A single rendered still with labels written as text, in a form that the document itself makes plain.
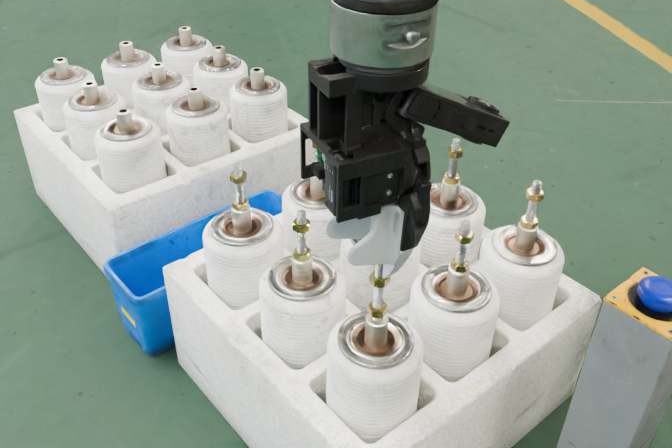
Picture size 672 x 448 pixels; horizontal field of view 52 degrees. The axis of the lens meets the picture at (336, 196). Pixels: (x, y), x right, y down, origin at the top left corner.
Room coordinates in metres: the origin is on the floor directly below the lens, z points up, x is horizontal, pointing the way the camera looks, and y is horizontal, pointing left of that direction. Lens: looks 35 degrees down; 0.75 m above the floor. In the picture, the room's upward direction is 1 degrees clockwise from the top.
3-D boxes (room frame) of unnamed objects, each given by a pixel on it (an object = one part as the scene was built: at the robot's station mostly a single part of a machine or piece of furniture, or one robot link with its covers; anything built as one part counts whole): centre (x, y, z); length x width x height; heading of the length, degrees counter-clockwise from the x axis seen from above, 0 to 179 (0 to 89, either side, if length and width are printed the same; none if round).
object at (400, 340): (0.47, -0.04, 0.25); 0.08 x 0.08 x 0.01
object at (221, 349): (0.64, -0.05, 0.09); 0.39 x 0.39 x 0.18; 41
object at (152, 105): (1.06, 0.30, 0.16); 0.10 x 0.10 x 0.18
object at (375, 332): (0.47, -0.04, 0.26); 0.02 x 0.02 x 0.03
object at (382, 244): (0.45, -0.04, 0.38); 0.06 x 0.03 x 0.09; 117
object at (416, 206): (0.46, -0.06, 0.43); 0.05 x 0.02 x 0.09; 27
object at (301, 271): (0.56, 0.04, 0.26); 0.02 x 0.02 x 0.03
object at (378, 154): (0.47, -0.02, 0.49); 0.09 x 0.08 x 0.12; 117
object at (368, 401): (0.47, -0.04, 0.16); 0.10 x 0.10 x 0.18
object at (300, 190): (0.73, 0.02, 0.25); 0.08 x 0.08 x 0.01
